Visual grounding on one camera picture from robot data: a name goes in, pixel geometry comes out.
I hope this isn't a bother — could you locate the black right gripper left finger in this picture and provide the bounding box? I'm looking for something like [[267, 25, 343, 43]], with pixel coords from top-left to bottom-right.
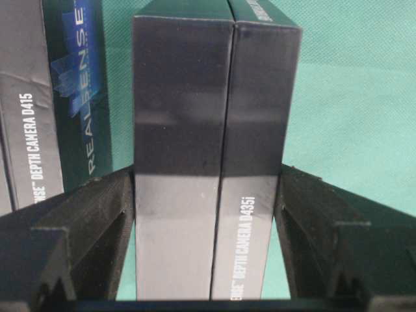
[[1, 168, 134, 311]]

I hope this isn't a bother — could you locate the black box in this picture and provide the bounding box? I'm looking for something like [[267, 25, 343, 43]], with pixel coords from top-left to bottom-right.
[[132, 1, 302, 301], [1, 1, 113, 211]]

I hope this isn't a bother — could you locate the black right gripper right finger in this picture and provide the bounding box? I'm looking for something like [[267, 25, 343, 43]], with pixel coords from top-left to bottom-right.
[[274, 165, 415, 311]]

